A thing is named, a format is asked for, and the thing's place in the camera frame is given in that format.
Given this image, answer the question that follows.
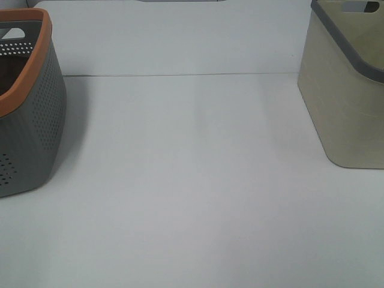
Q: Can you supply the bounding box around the brown towel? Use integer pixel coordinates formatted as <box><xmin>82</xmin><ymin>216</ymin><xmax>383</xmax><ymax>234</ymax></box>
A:
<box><xmin>0</xmin><ymin>55</ymin><xmax>29</xmax><ymax>95</ymax></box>

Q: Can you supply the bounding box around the beige basket with grey rim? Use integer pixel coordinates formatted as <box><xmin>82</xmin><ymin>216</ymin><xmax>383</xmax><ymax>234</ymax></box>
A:
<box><xmin>298</xmin><ymin>1</ymin><xmax>383</xmax><ymax>169</ymax></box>

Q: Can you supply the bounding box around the grey basket with orange rim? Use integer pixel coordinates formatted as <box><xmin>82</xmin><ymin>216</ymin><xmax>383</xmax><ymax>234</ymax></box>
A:
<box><xmin>1</xmin><ymin>8</ymin><xmax>67</xmax><ymax>197</ymax></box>

